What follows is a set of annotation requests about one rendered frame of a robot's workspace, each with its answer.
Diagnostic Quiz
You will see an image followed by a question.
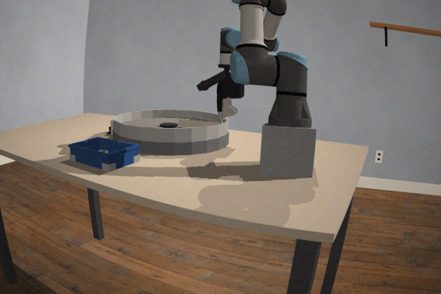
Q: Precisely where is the grey round turntable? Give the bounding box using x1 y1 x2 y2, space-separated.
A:
106 109 229 156

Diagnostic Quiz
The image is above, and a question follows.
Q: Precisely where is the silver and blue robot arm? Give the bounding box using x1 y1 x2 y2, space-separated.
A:
220 0 312 128

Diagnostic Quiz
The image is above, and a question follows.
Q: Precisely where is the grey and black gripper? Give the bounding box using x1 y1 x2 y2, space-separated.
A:
216 64 245 123

